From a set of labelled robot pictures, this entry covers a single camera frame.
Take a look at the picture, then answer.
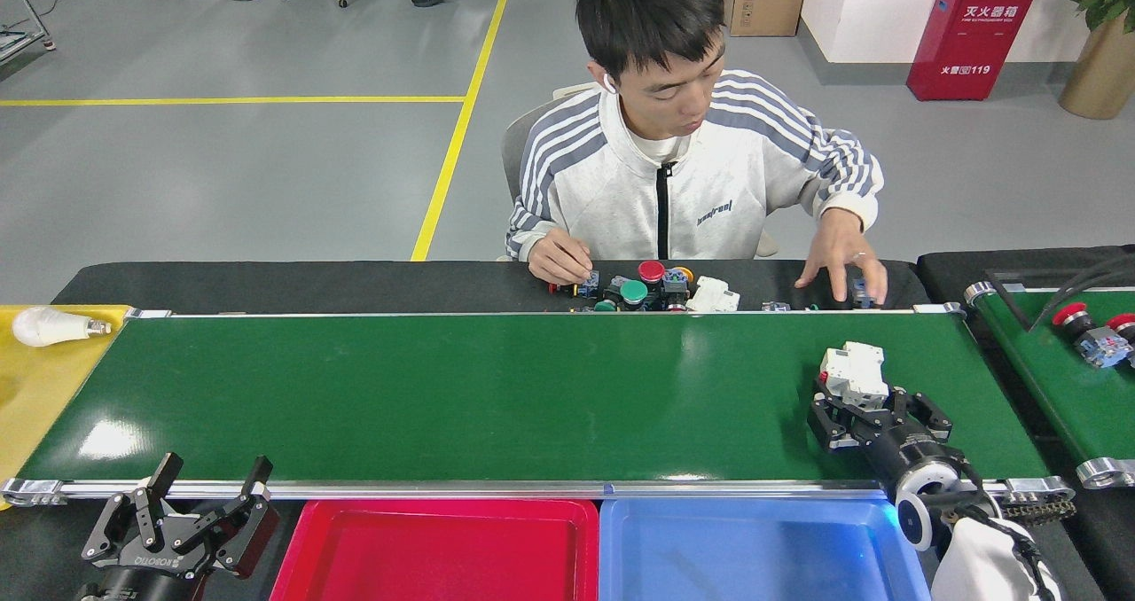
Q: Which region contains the gold plant pot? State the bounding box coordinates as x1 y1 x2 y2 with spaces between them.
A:
1058 12 1135 121

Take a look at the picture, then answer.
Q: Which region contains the grey chair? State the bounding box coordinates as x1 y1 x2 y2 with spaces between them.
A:
501 82 779 261

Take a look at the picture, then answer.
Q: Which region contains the black cable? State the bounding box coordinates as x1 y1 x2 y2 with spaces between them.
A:
1029 254 1135 332
1046 251 1135 305

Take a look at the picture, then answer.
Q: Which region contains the red plastic tray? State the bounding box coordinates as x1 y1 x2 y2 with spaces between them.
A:
269 497 600 601

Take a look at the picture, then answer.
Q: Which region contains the person's right hand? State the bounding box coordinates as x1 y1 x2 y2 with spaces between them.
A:
529 229 593 285

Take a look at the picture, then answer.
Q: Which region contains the green push button switch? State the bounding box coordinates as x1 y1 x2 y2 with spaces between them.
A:
606 277 649 312

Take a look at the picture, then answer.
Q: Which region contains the black drive chain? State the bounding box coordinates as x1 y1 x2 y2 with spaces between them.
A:
998 493 1076 527

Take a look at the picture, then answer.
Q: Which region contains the red fire extinguisher box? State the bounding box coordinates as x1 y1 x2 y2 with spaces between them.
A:
906 0 1045 102

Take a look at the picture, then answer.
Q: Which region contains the metal rack frame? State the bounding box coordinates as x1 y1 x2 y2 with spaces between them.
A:
0 0 56 63

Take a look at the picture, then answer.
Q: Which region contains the person's left hand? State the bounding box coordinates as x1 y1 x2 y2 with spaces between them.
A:
798 208 888 302

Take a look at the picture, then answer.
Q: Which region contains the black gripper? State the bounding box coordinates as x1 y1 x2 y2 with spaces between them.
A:
809 379 967 496
80 453 280 601

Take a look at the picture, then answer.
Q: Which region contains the green conveyor belt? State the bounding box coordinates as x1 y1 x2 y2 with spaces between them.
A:
0 302 1076 509
964 280 1135 489

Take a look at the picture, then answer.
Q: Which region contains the blue plastic tray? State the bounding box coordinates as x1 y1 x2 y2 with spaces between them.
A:
599 497 934 601

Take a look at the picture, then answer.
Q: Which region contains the black guide bar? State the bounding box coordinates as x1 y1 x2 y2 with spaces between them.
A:
984 271 1037 331

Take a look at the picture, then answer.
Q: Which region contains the white light bulb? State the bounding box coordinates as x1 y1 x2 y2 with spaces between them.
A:
12 307 113 348

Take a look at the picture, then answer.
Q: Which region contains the cardboard box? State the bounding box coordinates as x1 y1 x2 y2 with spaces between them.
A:
709 0 812 37

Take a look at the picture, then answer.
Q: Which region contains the yellow plastic bin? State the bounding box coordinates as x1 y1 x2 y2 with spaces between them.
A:
0 304 134 509

